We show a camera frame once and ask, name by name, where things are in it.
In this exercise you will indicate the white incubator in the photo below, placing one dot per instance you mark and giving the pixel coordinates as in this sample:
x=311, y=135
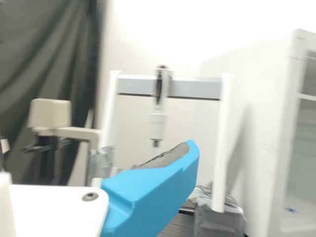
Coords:
x=266, y=123

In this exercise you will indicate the pipette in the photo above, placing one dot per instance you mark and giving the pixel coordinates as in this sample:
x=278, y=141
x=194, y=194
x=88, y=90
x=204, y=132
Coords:
x=158, y=121

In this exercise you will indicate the cream microscope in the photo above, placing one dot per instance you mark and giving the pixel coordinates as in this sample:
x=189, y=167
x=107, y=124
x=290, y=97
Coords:
x=49, y=113

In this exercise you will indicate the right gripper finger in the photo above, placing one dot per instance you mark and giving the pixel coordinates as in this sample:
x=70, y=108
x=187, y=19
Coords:
x=153, y=187

